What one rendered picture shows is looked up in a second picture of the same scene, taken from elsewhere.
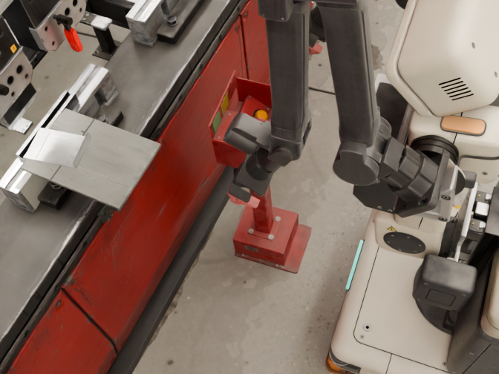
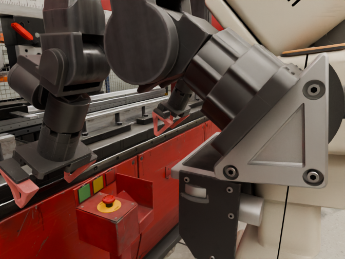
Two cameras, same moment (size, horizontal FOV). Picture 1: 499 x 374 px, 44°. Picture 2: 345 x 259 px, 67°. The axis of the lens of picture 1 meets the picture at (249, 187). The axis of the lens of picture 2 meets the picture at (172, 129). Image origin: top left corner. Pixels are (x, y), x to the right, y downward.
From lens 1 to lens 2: 0.95 m
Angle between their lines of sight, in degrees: 43
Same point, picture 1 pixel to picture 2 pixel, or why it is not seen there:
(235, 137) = (18, 72)
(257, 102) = (129, 197)
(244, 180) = (25, 152)
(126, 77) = not seen: hidden behind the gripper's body
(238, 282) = not seen: outside the picture
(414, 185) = (244, 65)
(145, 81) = not seen: hidden behind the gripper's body
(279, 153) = (44, 55)
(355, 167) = (134, 24)
